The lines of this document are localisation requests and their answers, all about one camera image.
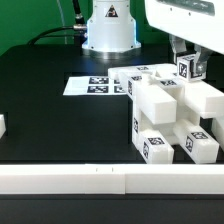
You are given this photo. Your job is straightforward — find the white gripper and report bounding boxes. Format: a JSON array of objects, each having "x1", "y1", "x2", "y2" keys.
[{"x1": 145, "y1": 0, "x2": 224, "y2": 74}]

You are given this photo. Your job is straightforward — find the white tagged block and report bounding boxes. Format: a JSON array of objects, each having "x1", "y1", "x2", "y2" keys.
[{"x1": 177, "y1": 54, "x2": 206, "y2": 82}]

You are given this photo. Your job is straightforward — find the white chair back frame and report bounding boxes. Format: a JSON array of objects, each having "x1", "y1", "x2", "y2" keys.
[{"x1": 108, "y1": 64, "x2": 224, "y2": 124}]

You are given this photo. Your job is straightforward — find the white chair seat part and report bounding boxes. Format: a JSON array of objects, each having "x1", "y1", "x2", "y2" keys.
[{"x1": 130, "y1": 82, "x2": 200, "y2": 150}]

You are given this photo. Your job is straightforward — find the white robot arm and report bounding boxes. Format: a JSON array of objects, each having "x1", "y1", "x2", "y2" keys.
[{"x1": 82, "y1": 0, "x2": 224, "y2": 74}]

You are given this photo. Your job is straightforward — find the white part right edge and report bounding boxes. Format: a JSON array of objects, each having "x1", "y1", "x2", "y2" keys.
[{"x1": 212, "y1": 117, "x2": 224, "y2": 151}]

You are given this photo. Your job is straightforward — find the white part edge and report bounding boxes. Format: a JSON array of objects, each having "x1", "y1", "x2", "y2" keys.
[
  {"x1": 0, "y1": 114, "x2": 6, "y2": 139},
  {"x1": 212, "y1": 117, "x2": 224, "y2": 151}
]

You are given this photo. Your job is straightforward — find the white part left edge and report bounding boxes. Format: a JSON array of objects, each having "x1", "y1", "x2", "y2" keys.
[{"x1": 0, "y1": 114, "x2": 6, "y2": 139}]

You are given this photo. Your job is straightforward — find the black cables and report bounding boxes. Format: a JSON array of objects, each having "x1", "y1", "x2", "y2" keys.
[{"x1": 27, "y1": 0, "x2": 88, "y2": 46}]

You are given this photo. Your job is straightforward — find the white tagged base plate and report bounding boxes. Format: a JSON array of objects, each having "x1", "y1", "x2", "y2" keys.
[{"x1": 63, "y1": 76, "x2": 125, "y2": 96}]

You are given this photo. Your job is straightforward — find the white front rail barrier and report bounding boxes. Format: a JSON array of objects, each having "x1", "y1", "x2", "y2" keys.
[{"x1": 0, "y1": 164, "x2": 224, "y2": 194}]

